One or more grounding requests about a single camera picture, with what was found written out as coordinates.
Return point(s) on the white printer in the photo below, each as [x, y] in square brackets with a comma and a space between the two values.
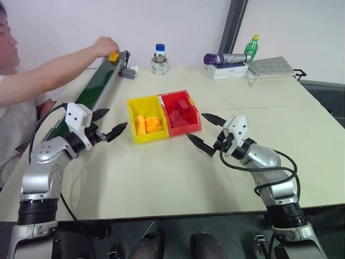
[229, 75]

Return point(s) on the person's white shirt torso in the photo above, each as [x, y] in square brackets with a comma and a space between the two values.
[13, 126]

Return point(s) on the white box with blue lid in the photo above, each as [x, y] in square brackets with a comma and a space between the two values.
[229, 67]

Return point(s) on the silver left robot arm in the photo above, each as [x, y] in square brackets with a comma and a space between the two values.
[40, 167]

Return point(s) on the small white block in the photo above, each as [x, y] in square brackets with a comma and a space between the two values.
[135, 69]

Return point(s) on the yellow toy brick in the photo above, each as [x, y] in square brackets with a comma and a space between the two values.
[113, 57]

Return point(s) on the dark rounded shape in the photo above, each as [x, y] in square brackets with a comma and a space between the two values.
[148, 245]

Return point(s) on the yellow brick stack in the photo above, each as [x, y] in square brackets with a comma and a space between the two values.
[140, 124]

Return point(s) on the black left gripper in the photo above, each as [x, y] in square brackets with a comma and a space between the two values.
[93, 134]

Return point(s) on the person's bare forearm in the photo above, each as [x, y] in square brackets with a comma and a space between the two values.
[45, 78]

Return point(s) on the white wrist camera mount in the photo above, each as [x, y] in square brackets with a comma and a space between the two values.
[237, 126]
[75, 116]

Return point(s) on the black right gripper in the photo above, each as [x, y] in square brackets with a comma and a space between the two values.
[223, 143]

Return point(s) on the red brick pile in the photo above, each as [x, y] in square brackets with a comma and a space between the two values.
[186, 120]

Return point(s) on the wide tape roll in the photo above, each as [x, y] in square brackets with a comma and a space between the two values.
[159, 68]

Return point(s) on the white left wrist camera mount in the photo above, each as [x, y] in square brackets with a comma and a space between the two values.
[75, 116]

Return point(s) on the person's hand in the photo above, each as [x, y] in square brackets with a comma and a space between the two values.
[105, 46]

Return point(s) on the red plastic bin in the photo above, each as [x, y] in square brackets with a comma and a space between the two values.
[194, 126]

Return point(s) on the person's head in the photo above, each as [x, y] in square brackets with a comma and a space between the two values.
[6, 40]

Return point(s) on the purple folded umbrella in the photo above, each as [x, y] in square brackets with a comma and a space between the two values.
[226, 58]

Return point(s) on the white grid rack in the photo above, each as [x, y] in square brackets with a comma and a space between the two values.
[270, 66]

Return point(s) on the dark grey post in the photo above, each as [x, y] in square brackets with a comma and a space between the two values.
[233, 24]

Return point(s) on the red toy brick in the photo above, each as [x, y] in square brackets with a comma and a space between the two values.
[183, 104]
[174, 116]

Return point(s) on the green plastic bottle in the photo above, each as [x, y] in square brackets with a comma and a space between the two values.
[251, 48]

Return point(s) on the dark grey cabinet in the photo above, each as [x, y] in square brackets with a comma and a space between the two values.
[326, 94]

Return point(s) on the yellow brick pile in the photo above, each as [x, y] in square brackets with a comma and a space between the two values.
[154, 124]

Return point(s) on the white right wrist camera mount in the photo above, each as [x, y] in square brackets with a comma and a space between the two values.
[237, 126]

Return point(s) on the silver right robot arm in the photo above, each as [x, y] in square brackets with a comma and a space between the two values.
[269, 162]

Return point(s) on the black metal frame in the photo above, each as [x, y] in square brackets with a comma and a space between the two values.
[301, 73]

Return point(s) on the yellow plastic bin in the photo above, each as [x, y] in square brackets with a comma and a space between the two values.
[145, 105]

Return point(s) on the green conveyor belt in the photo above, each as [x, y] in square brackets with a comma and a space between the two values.
[99, 81]

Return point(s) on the blue capped clear bottle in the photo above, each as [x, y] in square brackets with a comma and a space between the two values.
[160, 51]

